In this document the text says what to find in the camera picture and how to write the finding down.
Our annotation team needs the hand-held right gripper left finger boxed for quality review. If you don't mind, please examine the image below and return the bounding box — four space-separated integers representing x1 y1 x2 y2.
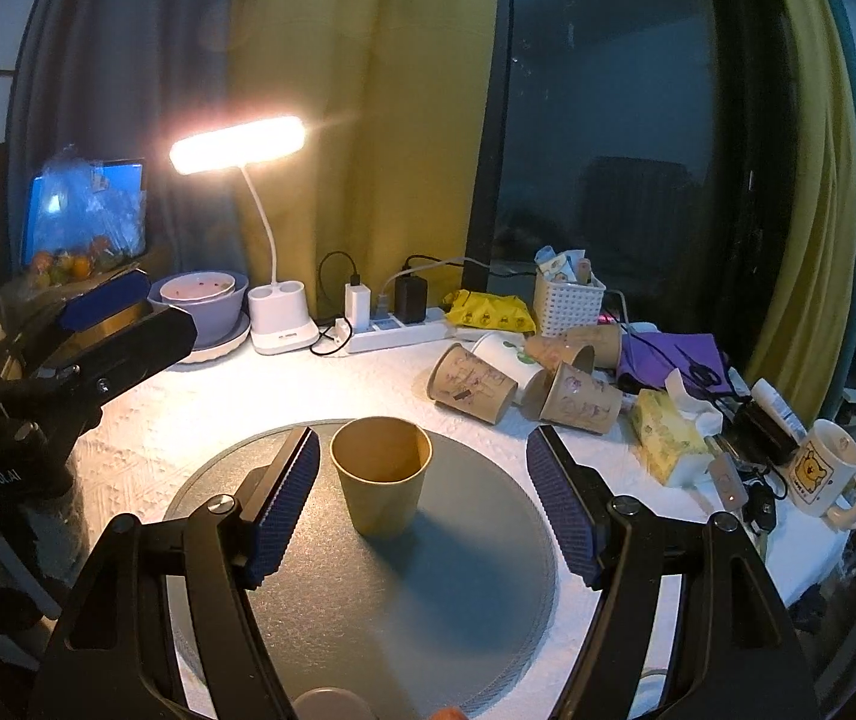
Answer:
26 426 322 720

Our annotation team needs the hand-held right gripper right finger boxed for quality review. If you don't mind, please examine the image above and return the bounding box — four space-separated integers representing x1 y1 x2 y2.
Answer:
525 424 822 720

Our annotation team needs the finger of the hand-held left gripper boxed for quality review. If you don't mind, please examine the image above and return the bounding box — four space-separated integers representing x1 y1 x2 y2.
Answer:
0 267 153 372
0 306 199 458

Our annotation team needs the yellow paper cup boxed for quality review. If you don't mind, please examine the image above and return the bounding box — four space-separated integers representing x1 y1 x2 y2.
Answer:
329 416 432 539

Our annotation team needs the brown printed paper cup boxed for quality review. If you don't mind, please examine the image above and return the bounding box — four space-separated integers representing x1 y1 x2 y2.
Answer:
524 333 596 377
564 323 624 370
539 361 625 437
427 342 520 425

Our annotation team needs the white green-print paper cup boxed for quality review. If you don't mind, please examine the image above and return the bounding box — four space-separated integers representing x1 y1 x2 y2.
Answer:
470 331 543 407

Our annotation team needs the clear plastic bag of fruit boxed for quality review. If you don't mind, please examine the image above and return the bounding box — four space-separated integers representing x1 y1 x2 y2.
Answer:
21 144 150 287

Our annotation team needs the white textured tablecloth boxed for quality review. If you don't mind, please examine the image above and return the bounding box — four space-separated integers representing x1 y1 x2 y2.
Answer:
68 307 834 720

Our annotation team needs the purple bowl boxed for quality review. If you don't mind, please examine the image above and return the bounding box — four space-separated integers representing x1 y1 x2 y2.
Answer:
147 270 250 346

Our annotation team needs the white plate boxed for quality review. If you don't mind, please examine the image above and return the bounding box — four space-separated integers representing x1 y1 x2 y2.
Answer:
173 311 253 367

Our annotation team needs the pink bowl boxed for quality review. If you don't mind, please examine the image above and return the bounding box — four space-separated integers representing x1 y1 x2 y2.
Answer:
158 274 238 307

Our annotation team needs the blue tablet screen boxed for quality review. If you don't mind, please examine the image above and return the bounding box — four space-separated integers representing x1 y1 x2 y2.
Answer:
21 157 148 268

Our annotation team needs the yellow tissue pack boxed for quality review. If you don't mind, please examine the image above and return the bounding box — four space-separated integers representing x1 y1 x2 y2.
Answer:
632 370 726 486

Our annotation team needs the white desk lamp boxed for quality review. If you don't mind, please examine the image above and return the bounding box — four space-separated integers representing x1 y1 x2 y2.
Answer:
168 115 321 357

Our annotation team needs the grey round mat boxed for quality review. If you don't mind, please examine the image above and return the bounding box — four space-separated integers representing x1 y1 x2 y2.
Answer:
164 418 558 715

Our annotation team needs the purple cloth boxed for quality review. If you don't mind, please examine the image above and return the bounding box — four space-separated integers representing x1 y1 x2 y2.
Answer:
617 329 730 400

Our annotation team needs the white plastic basket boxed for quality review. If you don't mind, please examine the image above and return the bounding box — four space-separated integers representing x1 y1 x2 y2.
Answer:
531 246 608 338

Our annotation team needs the yellow printed packet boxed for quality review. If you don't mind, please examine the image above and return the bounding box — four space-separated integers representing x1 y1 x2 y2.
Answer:
446 289 538 335

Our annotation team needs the black car key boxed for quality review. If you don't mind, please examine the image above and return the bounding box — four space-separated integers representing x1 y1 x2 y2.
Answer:
741 478 777 537

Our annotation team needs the white power strip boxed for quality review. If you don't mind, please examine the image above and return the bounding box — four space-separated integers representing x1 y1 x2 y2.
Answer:
332 306 453 355

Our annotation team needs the black device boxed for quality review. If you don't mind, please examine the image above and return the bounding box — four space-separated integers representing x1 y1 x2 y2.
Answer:
725 397 798 467

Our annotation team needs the white charger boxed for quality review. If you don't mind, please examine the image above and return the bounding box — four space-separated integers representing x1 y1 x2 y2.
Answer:
344 281 373 331

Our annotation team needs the white tube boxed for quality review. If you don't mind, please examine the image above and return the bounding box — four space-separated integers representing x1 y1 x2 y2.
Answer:
749 379 809 441

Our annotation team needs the black charger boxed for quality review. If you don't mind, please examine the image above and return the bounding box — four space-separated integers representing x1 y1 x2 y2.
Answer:
395 274 429 326

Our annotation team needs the grey-blue curtain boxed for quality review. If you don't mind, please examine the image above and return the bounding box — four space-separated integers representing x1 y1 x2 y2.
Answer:
6 0 264 293

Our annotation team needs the white bear mug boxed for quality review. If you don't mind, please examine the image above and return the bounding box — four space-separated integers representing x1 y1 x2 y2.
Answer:
785 418 856 531

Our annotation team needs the yellow curtain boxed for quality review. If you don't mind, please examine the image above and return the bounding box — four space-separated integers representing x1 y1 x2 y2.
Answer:
225 0 519 323

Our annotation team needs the black cable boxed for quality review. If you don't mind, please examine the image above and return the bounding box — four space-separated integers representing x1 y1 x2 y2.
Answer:
311 250 363 358

